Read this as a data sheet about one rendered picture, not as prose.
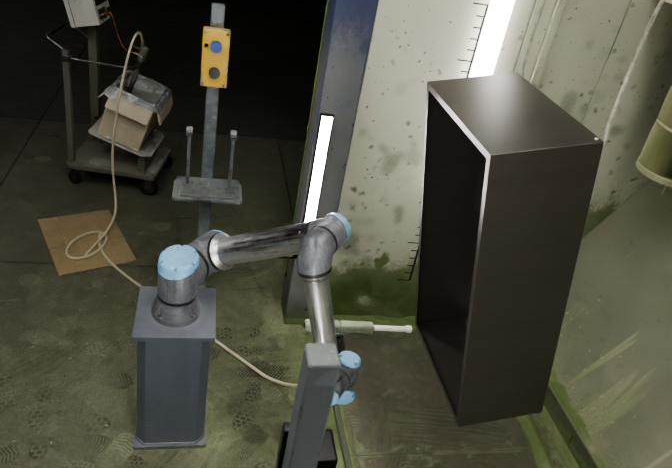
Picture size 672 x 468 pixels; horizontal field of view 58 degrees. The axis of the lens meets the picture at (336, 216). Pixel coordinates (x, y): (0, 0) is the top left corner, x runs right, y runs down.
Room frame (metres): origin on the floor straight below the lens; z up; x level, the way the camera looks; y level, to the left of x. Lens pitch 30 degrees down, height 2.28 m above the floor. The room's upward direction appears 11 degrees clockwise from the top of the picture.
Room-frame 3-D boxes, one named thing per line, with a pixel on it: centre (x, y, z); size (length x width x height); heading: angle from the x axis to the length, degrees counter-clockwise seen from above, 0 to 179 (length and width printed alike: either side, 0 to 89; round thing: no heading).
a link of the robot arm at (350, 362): (1.73, -0.15, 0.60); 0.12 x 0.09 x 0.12; 159
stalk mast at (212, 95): (2.71, 0.69, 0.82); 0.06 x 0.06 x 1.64; 15
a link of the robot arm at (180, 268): (1.84, 0.55, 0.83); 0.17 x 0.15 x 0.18; 159
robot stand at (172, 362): (1.83, 0.55, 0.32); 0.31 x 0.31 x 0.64; 15
